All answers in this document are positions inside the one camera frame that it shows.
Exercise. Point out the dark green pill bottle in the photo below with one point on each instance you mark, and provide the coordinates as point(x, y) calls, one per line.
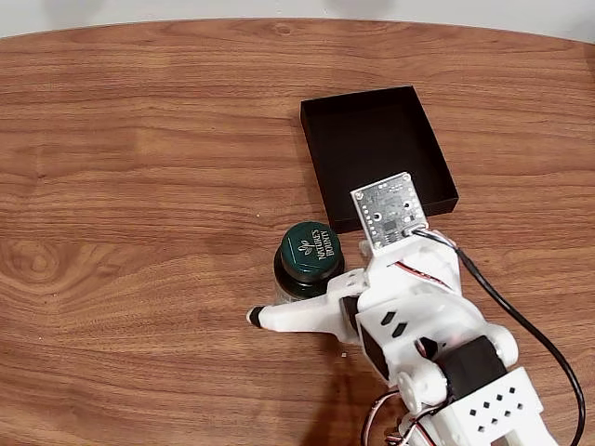
point(308, 253)

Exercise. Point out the black shallow box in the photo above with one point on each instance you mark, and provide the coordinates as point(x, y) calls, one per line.
point(372, 144)

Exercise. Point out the camera circuit board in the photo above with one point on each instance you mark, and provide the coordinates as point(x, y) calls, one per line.
point(388, 211)

